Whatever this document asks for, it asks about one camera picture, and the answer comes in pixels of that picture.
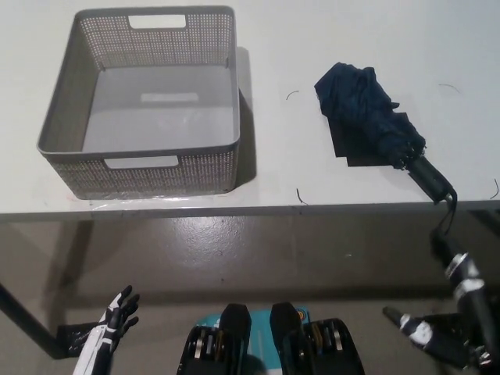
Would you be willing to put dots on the navy umbrella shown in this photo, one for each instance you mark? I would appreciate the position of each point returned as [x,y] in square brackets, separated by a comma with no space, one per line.
[371,105]

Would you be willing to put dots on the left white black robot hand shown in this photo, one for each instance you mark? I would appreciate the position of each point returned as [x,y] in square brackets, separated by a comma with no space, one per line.
[102,332]

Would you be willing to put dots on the black tape patch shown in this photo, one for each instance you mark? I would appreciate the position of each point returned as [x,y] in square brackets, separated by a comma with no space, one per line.
[351,150]

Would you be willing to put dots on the dark metal table leg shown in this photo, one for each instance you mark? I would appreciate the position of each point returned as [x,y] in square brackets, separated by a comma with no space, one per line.
[27,316]
[488,218]

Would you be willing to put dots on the gray perforated plastic basket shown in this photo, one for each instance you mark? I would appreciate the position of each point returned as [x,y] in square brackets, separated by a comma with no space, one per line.
[156,117]

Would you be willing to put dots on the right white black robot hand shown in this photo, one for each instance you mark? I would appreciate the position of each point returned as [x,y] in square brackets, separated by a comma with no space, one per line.
[466,281]

